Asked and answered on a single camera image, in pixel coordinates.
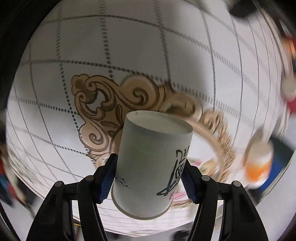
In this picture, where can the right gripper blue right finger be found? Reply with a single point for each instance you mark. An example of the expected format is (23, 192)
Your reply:
(199, 188)

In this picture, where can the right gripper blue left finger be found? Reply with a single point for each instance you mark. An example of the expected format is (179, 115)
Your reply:
(96, 187)

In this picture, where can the white paper cup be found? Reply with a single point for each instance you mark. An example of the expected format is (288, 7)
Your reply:
(152, 155)

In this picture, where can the orange white cup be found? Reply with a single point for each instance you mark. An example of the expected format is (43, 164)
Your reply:
(258, 162)

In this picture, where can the red paper cup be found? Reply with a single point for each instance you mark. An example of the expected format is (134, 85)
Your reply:
(288, 79)

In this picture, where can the floral diamond pattern tablecloth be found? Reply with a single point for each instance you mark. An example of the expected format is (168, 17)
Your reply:
(75, 69)

